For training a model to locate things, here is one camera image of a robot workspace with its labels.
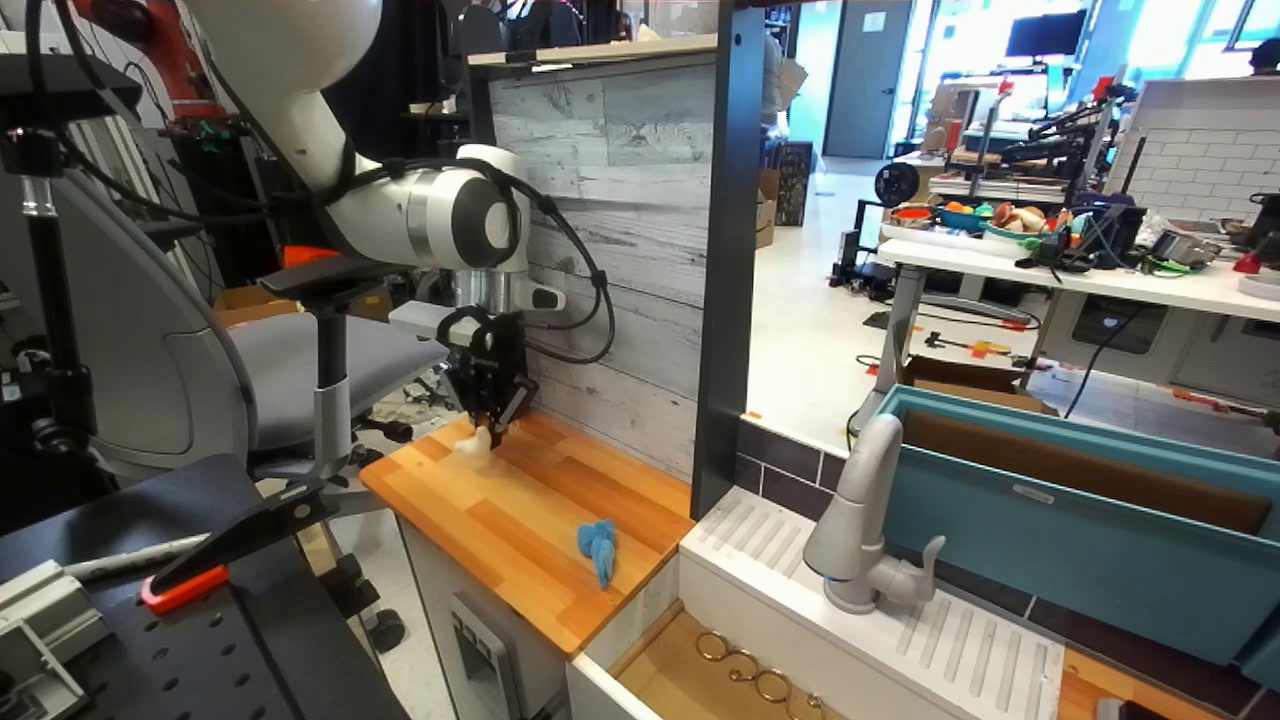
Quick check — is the black clamp orange handle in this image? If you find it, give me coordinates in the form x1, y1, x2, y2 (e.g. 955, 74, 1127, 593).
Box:
141, 485, 327, 617

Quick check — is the teal storage bin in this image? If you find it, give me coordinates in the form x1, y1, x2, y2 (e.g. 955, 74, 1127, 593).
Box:
879, 388, 1280, 688

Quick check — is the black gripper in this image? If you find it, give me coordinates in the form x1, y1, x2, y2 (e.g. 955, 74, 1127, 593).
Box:
436, 305, 539, 448

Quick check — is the black camera stand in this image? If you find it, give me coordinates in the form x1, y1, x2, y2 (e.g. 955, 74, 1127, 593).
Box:
0, 53, 115, 527

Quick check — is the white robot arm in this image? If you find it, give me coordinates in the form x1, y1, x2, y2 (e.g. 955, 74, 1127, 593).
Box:
183, 0, 569, 448

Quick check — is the white marble backsplash panel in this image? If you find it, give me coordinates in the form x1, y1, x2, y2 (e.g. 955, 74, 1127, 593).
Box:
491, 53, 717, 481

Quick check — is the cream bear plush toy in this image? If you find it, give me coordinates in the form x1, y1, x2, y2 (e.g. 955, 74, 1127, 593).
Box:
456, 427, 495, 461

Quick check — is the white toy sink unit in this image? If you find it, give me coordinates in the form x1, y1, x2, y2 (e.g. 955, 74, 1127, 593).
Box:
569, 493, 1064, 720

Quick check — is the grey toy faucet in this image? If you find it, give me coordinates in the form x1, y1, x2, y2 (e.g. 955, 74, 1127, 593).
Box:
804, 417, 942, 617

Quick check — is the black vertical post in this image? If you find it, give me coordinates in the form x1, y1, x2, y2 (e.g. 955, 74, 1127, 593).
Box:
692, 0, 763, 517

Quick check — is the white cluttered desk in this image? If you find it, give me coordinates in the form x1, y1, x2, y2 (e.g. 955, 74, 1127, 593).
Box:
855, 228, 1280, 419

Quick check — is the blue plush toy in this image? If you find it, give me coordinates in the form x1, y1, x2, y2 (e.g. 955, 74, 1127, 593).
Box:
575, 518, 616, 589

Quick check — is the grey office chair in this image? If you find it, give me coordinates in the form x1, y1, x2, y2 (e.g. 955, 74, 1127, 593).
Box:
53, 173, 444, 474

